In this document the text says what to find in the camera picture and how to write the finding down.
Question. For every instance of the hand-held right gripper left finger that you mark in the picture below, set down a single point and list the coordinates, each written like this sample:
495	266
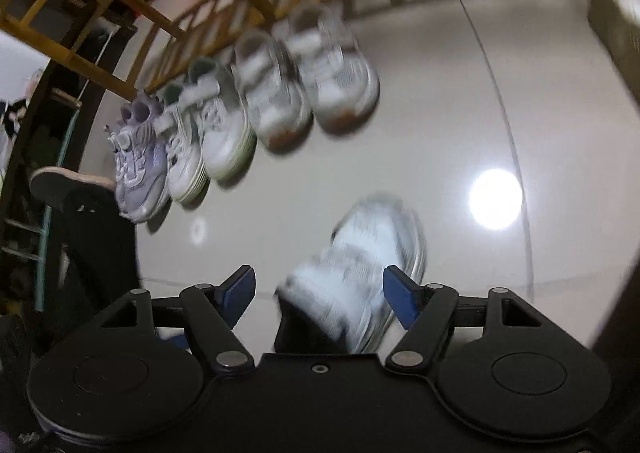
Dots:
240	290

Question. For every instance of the white grey velcro sneaker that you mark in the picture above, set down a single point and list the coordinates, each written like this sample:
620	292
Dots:
360	243

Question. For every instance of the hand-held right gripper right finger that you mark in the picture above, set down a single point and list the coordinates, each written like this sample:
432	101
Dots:
402	293

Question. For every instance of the white beige velcro sneaker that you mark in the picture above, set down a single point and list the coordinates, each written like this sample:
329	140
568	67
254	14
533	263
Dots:
335	83
275	103

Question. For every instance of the white sneaker green lining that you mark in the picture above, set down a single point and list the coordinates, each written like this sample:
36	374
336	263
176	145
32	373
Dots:
187	168
220	138

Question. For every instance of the black slipper tan sole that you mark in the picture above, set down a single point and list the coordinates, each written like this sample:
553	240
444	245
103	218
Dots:
60	180

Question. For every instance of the lavender dial sneaker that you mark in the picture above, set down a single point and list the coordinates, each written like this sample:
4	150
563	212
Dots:
145	173
111	143

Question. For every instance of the wooden shoe rack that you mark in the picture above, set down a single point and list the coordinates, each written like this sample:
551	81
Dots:
85	68

